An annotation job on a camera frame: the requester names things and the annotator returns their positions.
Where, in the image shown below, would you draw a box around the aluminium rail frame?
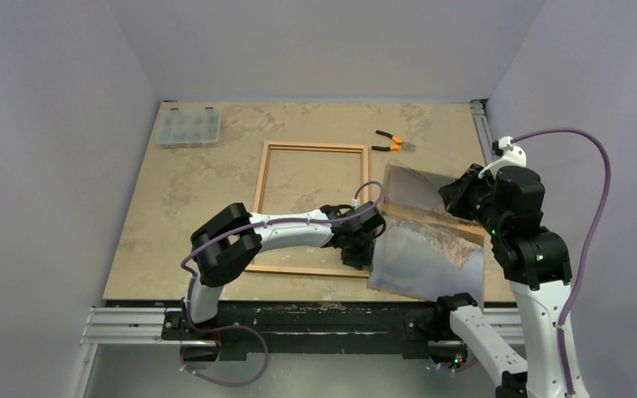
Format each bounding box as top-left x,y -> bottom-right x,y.
82,100 -> 526,394

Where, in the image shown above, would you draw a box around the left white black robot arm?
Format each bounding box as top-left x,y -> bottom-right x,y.
181,201 -> 387,339

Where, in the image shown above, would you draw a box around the wooden picture frame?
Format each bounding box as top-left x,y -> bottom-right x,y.
244,140 -> 372,279

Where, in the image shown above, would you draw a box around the orange black pliers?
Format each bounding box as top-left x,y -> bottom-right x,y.
371,130 -> 416,152

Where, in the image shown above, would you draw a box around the clear plastic organizer box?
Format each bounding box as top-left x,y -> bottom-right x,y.
153,107 -> 222,148

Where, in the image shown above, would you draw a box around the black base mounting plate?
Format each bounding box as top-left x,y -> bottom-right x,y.
161,301 -> 469,368

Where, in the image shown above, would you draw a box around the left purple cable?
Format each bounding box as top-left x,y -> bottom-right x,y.
177,180 -> 387,388

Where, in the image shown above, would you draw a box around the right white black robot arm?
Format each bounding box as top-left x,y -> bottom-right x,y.
432,164 -> 589,397

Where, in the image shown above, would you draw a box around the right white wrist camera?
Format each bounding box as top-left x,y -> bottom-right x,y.
478,136 -> 527,179

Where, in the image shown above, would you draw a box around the landscape photo print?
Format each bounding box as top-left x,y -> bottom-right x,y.
367,162 -> 484,302

